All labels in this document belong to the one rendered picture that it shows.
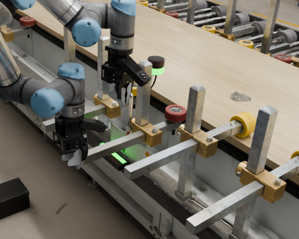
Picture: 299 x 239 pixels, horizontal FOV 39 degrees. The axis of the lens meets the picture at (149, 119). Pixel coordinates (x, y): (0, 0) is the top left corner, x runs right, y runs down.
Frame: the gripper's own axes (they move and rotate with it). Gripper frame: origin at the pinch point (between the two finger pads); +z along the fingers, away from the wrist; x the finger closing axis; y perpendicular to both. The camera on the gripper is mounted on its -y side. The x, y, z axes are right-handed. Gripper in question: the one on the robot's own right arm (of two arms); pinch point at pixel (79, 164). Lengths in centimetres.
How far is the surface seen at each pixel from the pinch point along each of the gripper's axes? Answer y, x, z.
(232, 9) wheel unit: -136, -57, -20
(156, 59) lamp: -33.0, -3.2, -29.0
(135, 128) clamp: -26.2, -4.3, -2.9
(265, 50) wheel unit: -136, -30, -4
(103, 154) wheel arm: -8.2, 1.5, -1.8
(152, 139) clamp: -26.4, 5.0, -3.3
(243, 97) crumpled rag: -71, 8, -9
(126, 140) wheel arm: -18.0, 1.3, -3.7
